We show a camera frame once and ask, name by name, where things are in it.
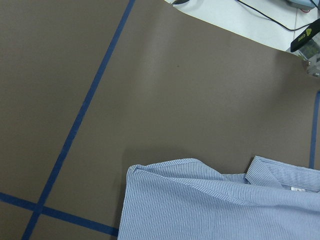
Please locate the blue striped button shirt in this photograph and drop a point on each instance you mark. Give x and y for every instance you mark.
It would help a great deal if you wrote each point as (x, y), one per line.
(184, 199)

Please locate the aluminium frame post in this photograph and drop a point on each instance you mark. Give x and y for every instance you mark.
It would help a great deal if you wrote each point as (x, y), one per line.
(312, 65)

